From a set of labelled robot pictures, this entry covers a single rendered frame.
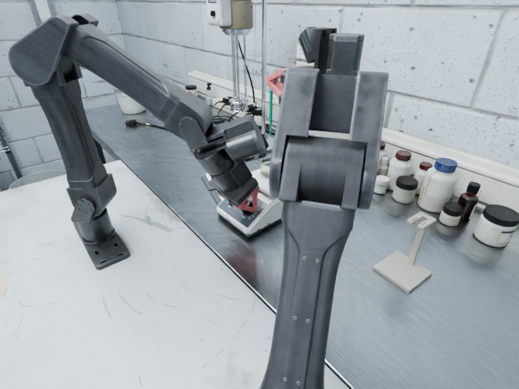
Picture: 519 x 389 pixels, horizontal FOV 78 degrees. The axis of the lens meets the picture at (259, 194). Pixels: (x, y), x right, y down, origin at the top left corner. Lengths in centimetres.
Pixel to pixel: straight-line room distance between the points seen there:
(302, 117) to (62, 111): 46
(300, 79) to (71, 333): 53
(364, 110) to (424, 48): 75
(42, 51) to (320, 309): 53
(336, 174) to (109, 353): 46
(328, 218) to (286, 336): 10
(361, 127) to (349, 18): 90
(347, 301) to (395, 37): 76
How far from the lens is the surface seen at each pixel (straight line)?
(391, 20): 109
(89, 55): 60
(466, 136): 102
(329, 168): 28
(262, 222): 74
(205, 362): 55
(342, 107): 33
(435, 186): 89
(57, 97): 64
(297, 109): 30
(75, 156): 68
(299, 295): 28
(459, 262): 79
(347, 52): 56
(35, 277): 78
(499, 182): 98
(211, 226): 78
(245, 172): 64
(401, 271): 71
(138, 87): 58
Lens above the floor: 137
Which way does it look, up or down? 32 degrees down
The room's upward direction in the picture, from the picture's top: straight up
